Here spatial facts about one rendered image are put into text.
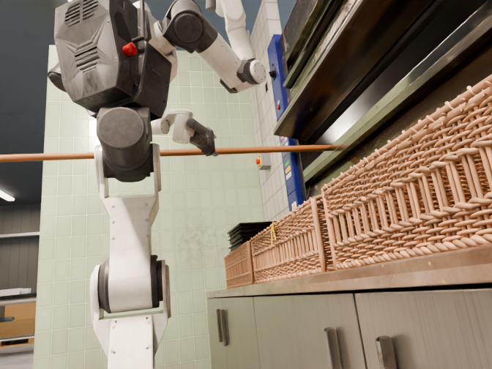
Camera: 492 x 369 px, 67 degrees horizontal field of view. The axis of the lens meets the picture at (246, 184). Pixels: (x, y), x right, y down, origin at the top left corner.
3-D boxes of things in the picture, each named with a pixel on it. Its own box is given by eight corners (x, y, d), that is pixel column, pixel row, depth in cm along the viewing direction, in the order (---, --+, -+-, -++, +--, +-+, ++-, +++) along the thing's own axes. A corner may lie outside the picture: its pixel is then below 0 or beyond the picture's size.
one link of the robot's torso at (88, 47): (132, 73, 88) (130, -45, 98) (31, 112, 100) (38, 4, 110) (197, 120, 115) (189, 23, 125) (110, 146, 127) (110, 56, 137)
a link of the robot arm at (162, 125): (193, 136, 142) (163, 137, 147) (196, 114, 144) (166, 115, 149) (184, 130, 136) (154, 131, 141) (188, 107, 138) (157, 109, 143)
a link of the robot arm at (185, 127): (182, 148, 149) (165, 138, 139) (186, 122, 151) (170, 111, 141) (207, 147, 144) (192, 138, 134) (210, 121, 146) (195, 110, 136)
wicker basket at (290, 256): (383, 271, 134) (368, 198, 142) (526, 253, 82) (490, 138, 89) (252, 285, 123) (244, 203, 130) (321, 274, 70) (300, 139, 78)
